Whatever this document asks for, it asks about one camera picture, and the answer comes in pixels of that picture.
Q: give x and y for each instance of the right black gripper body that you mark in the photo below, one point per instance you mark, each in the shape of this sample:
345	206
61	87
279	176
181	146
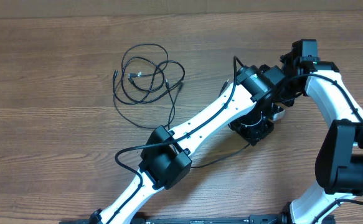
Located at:
289	101

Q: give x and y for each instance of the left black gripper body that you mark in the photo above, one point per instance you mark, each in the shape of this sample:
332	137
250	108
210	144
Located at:
254	132

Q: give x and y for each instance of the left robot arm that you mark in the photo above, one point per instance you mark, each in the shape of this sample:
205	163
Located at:
246	107

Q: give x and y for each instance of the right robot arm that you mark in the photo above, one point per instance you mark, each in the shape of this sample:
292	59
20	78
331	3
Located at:
339	164

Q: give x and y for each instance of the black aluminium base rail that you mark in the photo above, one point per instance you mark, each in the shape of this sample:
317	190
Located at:
252	219

